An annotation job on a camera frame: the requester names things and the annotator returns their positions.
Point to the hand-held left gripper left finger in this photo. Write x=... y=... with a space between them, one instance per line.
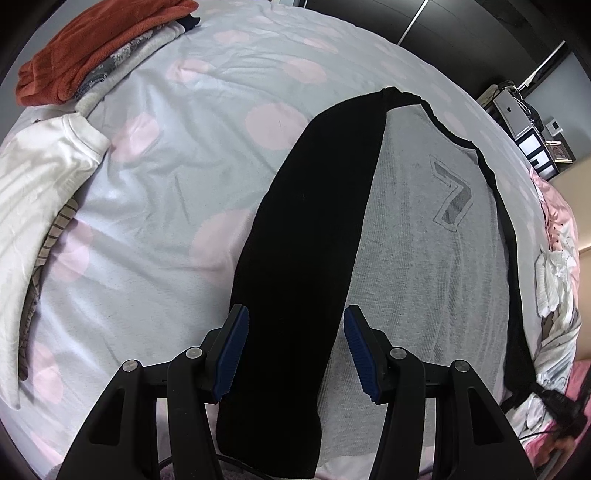
x=231 y=355

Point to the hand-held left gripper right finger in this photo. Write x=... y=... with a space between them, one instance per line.
x=362 y=355

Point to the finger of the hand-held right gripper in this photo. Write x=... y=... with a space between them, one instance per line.
x=548 y=398

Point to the grey shirt with black sleeves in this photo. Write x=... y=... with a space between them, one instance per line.
x=415 y=258

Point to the person's right hand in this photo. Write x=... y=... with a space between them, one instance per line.
x=563 y=447

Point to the light blue shirt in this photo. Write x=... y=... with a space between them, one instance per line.
x=561 y=350

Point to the plain pink pillow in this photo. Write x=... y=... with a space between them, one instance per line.
x=531 y=461

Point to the white crinkled garment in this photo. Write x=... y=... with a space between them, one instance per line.
x=554 y=277

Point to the bed with dotted grey sheet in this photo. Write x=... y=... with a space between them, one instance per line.
x=184 y=161

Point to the striped garment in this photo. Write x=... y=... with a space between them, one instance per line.
x=55 y=226

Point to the white nightstand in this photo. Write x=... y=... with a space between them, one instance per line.
x=531 y=138

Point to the white shirt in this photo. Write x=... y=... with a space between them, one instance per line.
x=32 y=184

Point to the silver laptop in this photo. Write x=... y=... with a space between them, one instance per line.
x=510 y=113

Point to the patterned grey folded garment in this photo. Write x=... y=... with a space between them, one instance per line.
x=138 y=53

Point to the black sliding wardrobe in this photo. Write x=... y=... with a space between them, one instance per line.
x=461 y=37

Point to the navy folded garment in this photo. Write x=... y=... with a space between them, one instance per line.
x=190 y=22

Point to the orange folded sweater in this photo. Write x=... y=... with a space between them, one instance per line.
x=92 y=46

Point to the small photo frame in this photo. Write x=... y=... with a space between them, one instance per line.
x=559 y=150

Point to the white wall control panel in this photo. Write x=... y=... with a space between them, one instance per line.
x=552 y=125

